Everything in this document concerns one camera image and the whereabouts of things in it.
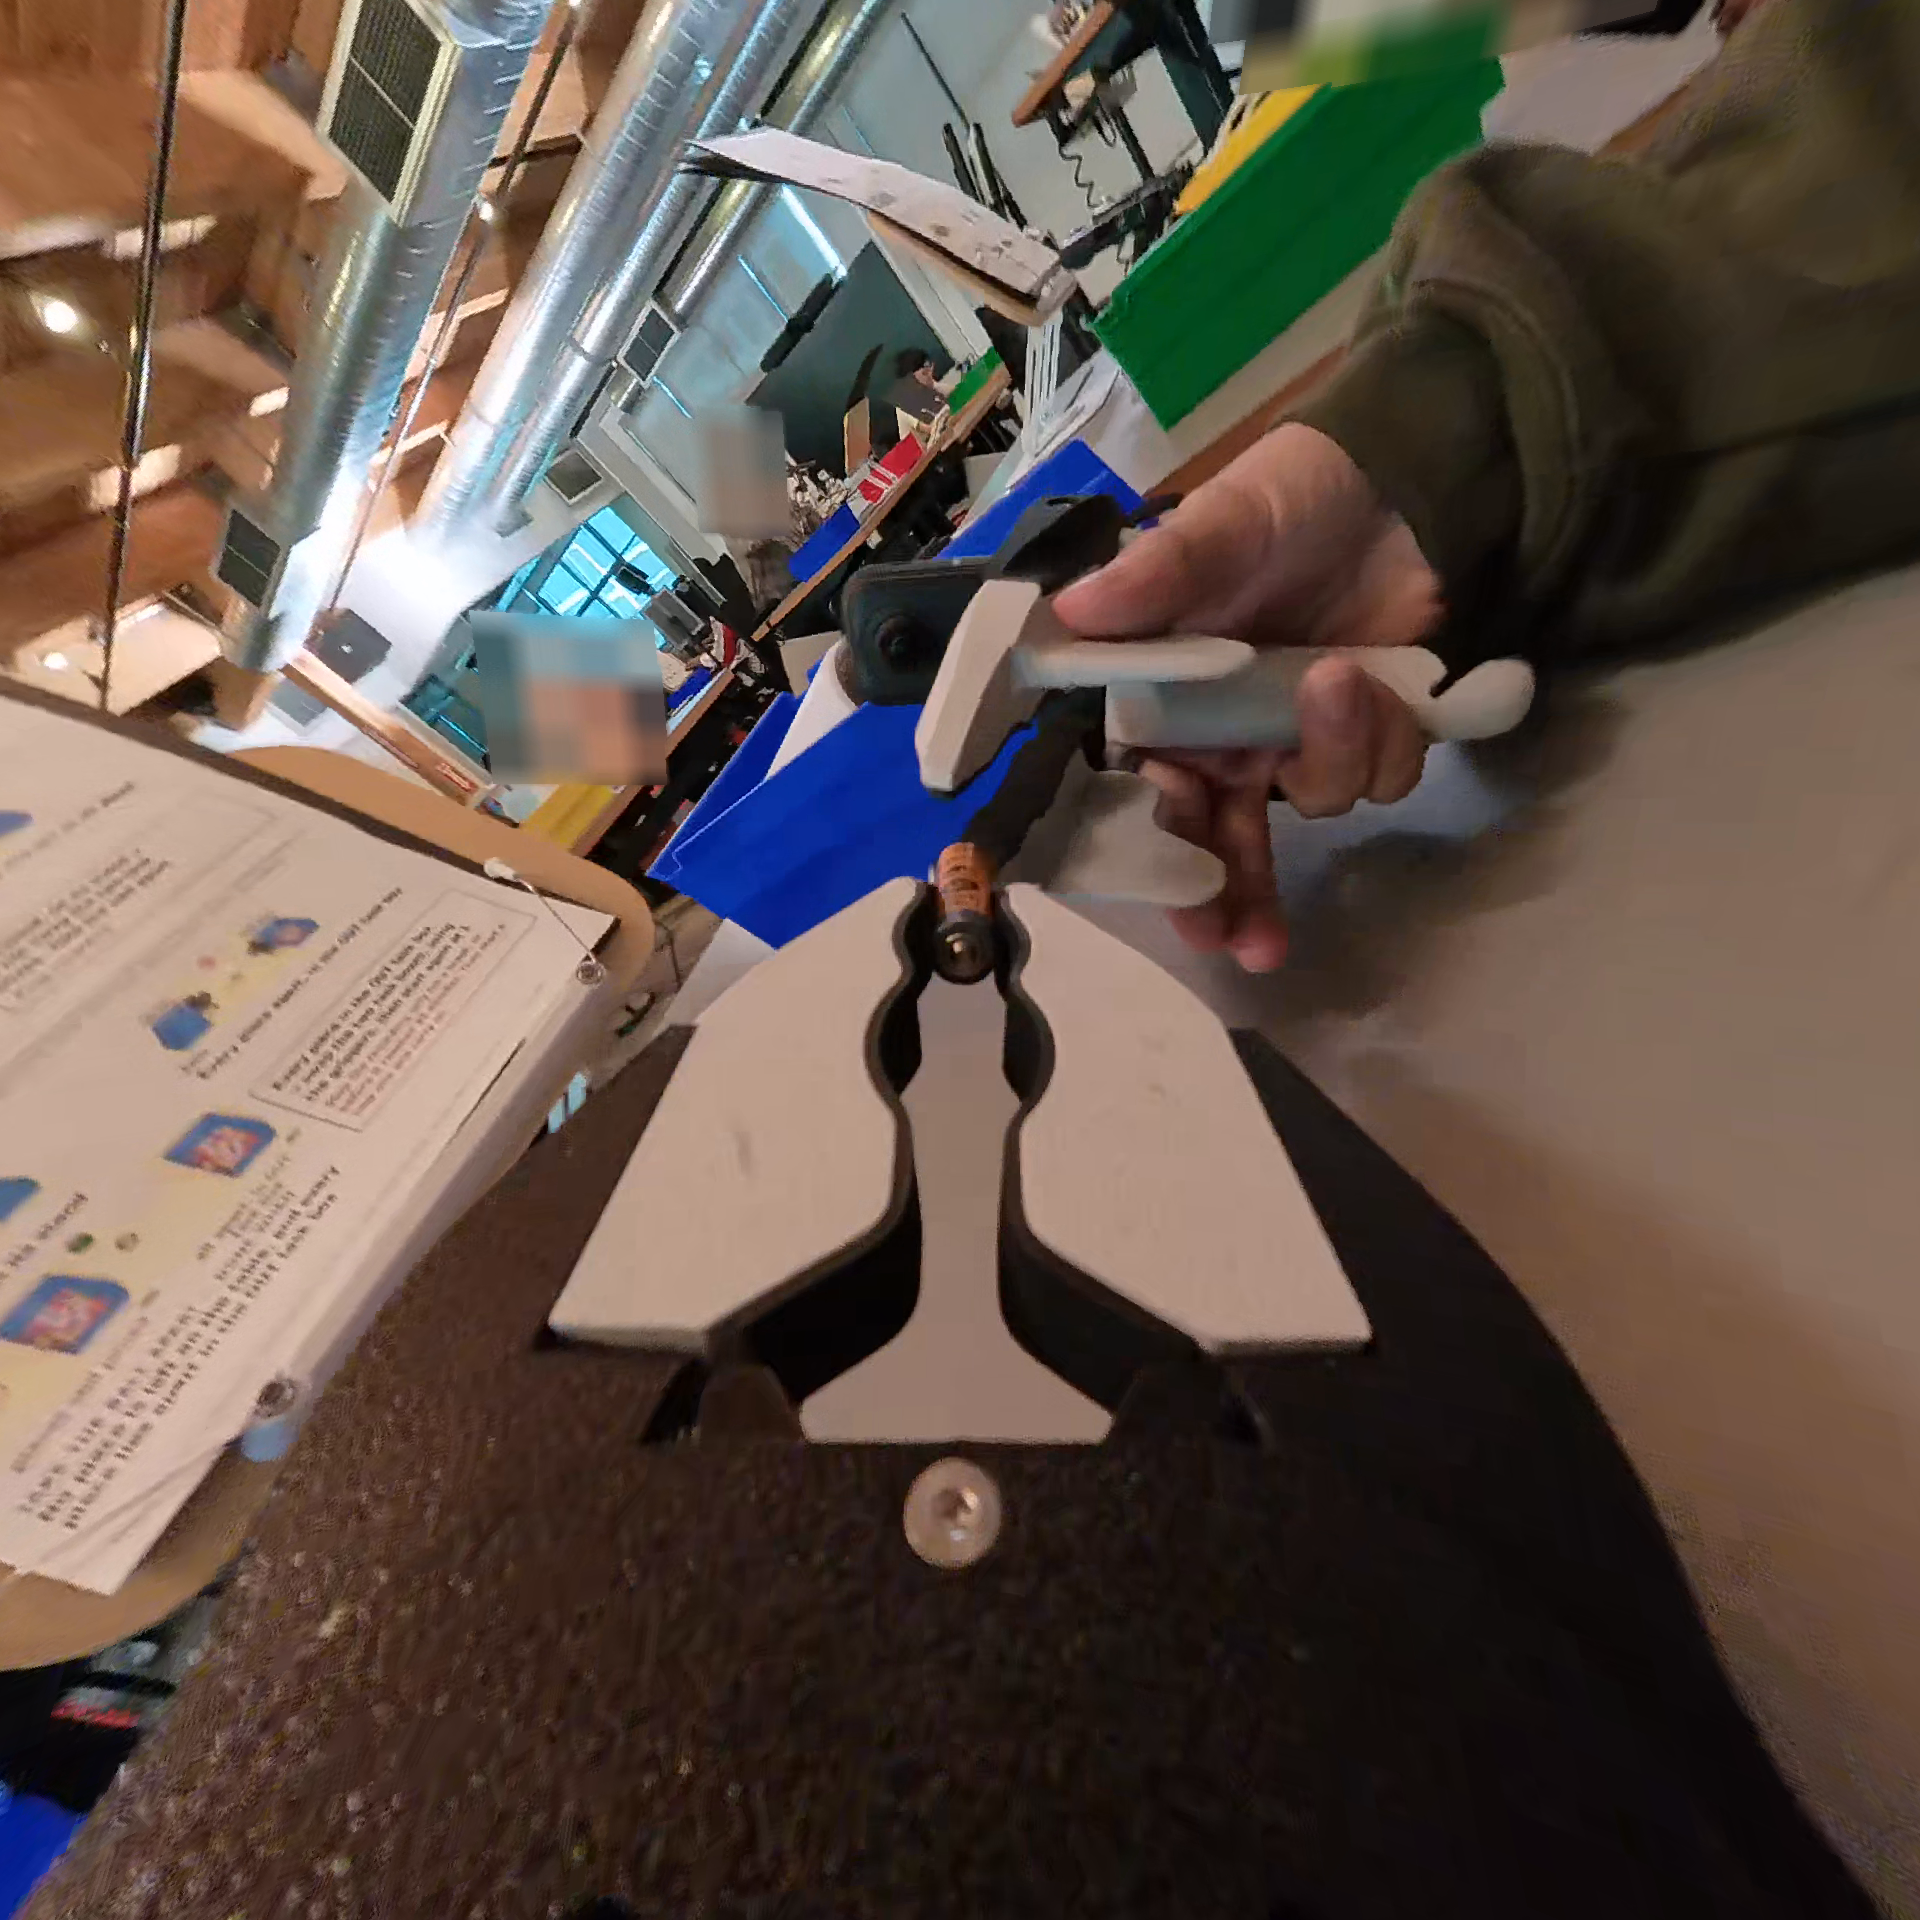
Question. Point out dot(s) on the document stand with sheet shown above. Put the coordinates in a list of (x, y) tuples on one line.
[(901, 212)]

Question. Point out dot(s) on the duct vent grille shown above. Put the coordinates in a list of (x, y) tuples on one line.
[(387, 106)]

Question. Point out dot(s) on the person's right hand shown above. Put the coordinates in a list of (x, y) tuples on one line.
[(1276, 553)]

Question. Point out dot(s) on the silver ventilation ducts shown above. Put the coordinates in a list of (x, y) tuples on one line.
[(598, 226)]

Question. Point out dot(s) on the instruction sheet on stand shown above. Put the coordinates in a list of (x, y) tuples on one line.
[(122, 1613)]

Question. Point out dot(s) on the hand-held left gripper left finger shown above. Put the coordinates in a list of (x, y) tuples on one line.
[(750, 1186)]

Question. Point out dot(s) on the yellow plastic bin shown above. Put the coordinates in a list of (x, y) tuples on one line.
[(1245, 135)]

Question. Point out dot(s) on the green plastic bin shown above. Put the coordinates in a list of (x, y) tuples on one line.
[(1245, 314)]

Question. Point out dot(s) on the blue plastic bin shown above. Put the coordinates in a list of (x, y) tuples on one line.
[(36, 1855), (810, 854)]

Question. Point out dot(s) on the black frame standing desk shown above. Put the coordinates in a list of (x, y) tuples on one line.
[(1075, 59)]

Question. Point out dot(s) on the printed instruction sheet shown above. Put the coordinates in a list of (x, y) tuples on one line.
[(226, 1051)]

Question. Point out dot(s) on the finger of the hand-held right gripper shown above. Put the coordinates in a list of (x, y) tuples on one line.
[(967, 689)]

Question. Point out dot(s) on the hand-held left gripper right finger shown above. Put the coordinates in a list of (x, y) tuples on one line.
[(1173, 1186)]

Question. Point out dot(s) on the orange black battery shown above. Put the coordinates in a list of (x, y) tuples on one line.
[(965, 917)]

